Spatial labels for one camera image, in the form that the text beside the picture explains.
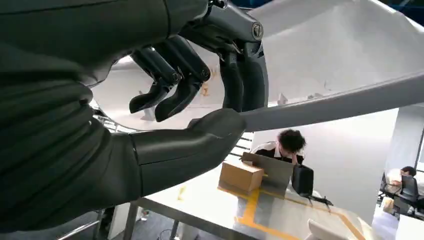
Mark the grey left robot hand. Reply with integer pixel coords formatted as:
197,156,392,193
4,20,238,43
0,0,270,209

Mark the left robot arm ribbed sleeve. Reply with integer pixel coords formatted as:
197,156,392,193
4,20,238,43
0,69,115,233

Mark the steel bench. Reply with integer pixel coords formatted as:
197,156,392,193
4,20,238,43
123,154,377,240

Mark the brown cardboard box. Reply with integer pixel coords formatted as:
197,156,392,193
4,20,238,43
217,160,266,197

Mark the person at laptop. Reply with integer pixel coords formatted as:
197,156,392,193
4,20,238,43
251,129,308,167

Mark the grey laptop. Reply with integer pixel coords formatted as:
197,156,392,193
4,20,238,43
240,151,295,197

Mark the black soft bag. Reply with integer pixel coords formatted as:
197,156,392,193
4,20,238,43
291,164,315,199

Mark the white curved object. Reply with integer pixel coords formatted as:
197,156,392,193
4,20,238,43
305,218,349,240

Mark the person on office chair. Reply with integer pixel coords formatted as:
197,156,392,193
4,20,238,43
384,165,424,200

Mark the black office chair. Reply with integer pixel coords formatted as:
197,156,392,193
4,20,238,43
379,173,424,220

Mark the black cable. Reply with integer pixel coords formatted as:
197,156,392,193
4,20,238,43
307,194,334,210

